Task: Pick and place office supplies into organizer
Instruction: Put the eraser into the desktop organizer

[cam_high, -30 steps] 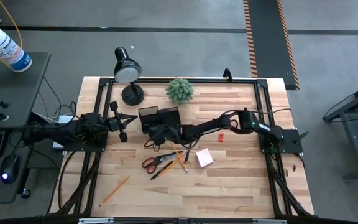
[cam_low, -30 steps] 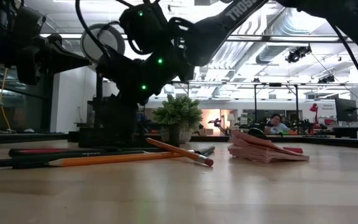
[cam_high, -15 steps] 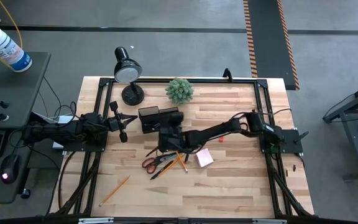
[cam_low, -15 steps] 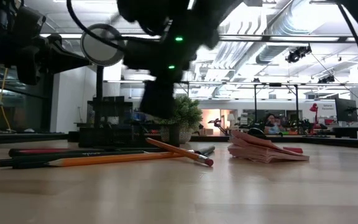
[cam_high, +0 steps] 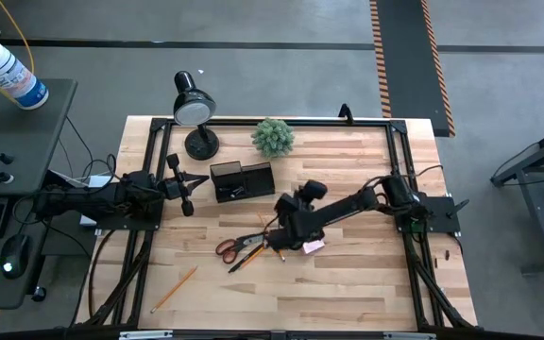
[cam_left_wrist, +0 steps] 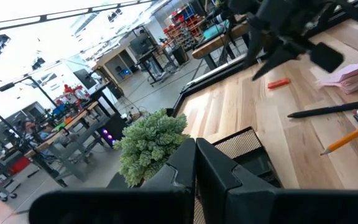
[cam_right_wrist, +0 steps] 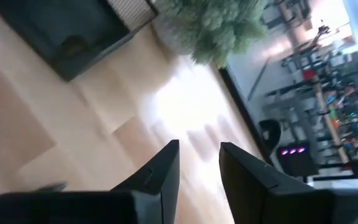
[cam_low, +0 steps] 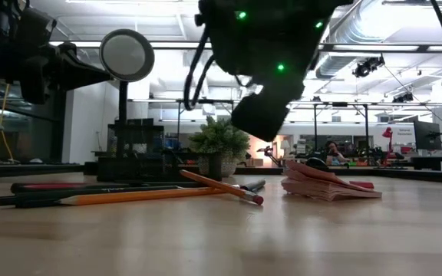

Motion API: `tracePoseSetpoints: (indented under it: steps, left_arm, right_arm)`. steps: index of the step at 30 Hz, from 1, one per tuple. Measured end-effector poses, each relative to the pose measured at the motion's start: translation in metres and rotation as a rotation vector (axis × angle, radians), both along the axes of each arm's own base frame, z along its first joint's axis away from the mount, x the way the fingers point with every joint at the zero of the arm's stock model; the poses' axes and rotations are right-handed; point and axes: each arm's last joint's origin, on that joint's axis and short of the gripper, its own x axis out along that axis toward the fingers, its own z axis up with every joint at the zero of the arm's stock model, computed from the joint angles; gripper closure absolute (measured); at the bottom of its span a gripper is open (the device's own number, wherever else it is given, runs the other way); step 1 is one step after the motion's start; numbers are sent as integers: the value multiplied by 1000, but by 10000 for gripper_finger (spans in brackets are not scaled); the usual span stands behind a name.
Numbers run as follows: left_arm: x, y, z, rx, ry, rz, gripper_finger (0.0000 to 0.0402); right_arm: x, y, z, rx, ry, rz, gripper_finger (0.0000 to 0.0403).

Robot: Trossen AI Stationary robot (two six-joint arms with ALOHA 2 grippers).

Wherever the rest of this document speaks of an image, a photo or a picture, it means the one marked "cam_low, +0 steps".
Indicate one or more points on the black computer monitor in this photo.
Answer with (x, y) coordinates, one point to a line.
(427, 136)

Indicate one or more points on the red desk lamp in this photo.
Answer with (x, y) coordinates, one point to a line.
(388, 133)

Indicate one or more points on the orange pencil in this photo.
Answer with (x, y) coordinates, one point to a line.
(129, 196)
(221, 186)

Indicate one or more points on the black pen with white print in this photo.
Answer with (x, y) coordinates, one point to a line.
(21, 200)

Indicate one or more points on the black scaffold frame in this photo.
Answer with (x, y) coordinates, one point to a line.
(340, 104)
(205, 101)

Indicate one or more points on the green potted artificial plant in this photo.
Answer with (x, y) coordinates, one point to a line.
(219, 138)

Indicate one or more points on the overhead rig beam with lights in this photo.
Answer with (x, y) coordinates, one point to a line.
(175, 45)

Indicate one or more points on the plain black pen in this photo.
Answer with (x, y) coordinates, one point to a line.
(253, 185)

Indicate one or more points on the pink sticky note pad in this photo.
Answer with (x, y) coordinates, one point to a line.
(320, 188)

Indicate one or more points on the black desk lamp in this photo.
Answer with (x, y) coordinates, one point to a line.
(127, 55)

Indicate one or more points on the black mesh desk organizer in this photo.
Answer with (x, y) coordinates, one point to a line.
(136, 168)

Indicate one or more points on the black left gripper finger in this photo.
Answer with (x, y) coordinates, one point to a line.
(71, 55)
(90, 76)

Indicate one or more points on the black aluminium table frame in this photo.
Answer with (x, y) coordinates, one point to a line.
(416, 175)

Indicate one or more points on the white table lamp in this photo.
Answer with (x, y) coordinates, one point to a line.
(285, 143)

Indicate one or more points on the person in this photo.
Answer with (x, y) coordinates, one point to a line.
(334, 155)

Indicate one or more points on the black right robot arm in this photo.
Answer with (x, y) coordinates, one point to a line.
(263, 34)

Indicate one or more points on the black ceiling spotlight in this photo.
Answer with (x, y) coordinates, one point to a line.
(363, 69)

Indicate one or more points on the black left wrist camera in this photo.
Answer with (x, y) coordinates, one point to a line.
(17, 19)

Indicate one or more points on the black rounded chair back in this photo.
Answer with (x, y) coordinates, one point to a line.
(317, 161)

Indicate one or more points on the black background table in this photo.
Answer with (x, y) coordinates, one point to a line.
(436, 161)

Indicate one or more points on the small background robot arm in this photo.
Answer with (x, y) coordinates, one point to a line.
(269, 151)

